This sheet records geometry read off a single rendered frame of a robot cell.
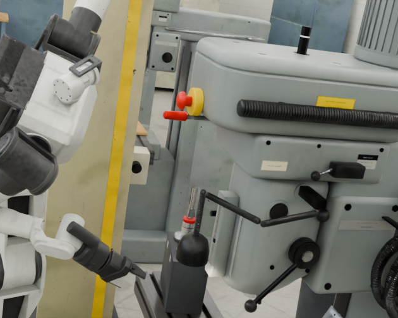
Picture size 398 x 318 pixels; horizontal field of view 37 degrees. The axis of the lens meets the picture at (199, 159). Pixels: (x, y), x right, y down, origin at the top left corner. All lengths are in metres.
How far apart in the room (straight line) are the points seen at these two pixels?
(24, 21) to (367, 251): 9.14
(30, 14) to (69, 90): 8.76
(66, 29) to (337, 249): 0.94
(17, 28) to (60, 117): 8.71
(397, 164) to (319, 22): 7.25
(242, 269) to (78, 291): 2.14
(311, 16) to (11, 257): 7.11
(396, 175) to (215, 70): 0.51
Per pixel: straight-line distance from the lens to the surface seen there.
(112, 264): 1.77
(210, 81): 1.25
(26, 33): 10.30
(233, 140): 1.35
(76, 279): 3.42
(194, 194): 1.97
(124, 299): 3.88
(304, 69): 1.23
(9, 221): 1.74
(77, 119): 1.61
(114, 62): 3.01
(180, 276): 1.93
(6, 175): 1.54
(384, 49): 1.41
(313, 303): 3.56
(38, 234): 1.72
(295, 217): 1.25
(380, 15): 1.42
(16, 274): 2.01
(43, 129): 1.57
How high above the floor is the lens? 2.03
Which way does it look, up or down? 18 degrees down
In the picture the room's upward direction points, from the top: 10 degrees clockwise
